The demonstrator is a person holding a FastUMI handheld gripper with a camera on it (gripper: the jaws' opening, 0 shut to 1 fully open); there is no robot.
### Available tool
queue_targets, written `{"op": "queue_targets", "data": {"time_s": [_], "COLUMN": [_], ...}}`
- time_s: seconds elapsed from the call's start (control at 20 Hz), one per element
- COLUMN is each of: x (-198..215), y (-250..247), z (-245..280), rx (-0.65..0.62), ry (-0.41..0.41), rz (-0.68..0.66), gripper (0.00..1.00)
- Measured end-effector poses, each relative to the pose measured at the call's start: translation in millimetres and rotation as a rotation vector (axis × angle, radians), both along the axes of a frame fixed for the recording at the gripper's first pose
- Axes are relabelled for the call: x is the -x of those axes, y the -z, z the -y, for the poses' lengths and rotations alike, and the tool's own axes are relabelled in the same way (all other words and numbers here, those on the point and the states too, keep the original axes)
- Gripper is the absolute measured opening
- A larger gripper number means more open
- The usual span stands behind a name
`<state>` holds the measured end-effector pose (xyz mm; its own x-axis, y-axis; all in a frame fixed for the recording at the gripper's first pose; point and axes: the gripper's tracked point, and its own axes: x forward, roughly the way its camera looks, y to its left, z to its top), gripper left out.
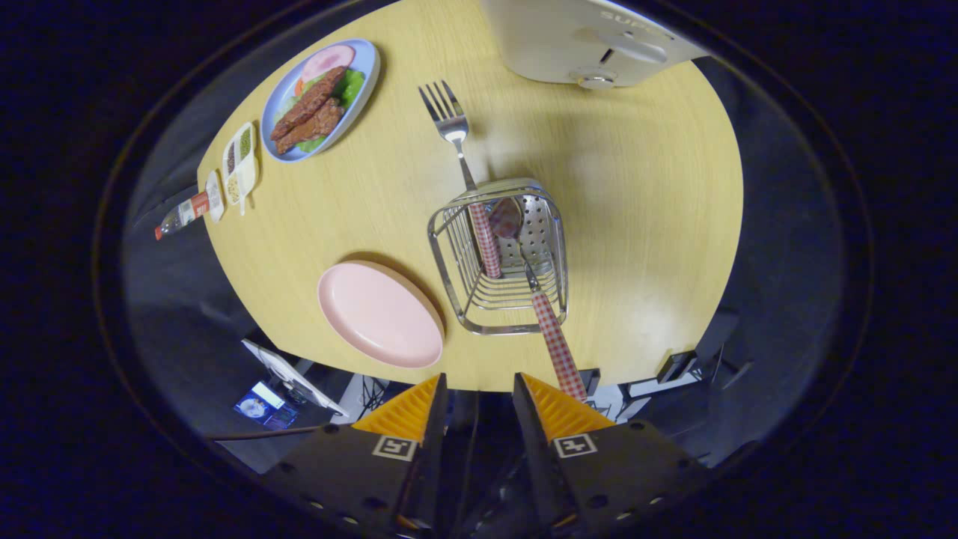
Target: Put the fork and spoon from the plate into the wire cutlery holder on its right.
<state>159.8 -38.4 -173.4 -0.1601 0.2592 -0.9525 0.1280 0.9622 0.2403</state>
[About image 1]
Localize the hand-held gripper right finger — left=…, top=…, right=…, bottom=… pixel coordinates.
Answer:
left=512, top=372, right=712, bottom=537

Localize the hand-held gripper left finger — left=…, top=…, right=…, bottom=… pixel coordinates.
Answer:
left=258, top=372, right=450, bottom=537

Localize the spoon with red checkered handle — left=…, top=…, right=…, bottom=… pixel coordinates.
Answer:
left=488, top=197, right=589, bottom=404

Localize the fork with red checkered handle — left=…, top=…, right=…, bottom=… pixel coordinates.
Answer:
left=418, top=80, right=503, bottom=280

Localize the pink plate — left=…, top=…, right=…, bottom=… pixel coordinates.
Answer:
left=317, top=260, right=447, bottom=370

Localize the white board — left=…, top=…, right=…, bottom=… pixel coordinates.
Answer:
left=241, top=338, right=350, bottom=418

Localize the tablet with lit screen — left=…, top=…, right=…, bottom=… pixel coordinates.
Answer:
left=233, top=380, right=299, bottom=430

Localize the white square coaster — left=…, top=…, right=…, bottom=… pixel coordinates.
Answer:
left=204, top=170, right=225, bottom=224

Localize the clear bottle with red cap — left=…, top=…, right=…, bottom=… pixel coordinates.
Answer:
left=154, top=190, right=210, bottom=242

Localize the white divided condiment dish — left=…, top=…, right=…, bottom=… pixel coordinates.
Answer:
left=222, top=121, right=259, bottom=217

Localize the brown meat strip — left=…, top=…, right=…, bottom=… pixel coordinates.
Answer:
left=275, top=97, right=346, bottom=156
left=269, top=66, right=348, bottom=141

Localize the blue plate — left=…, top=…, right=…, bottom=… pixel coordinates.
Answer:
left=259, top=38, right=382, bottom=163

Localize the pink ham slice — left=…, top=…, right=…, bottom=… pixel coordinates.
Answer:
left=301, top=44, right=357, bottom=83

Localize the white toaster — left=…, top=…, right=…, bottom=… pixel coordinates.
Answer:
left=479, top=0, right=710, bottom=91

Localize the thin dark cable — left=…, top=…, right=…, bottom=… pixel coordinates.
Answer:
left=206, top=425, right=323, bottom=441

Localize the metal wire basket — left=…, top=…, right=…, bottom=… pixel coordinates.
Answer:
left=427, top=177, right=570, bottom=336

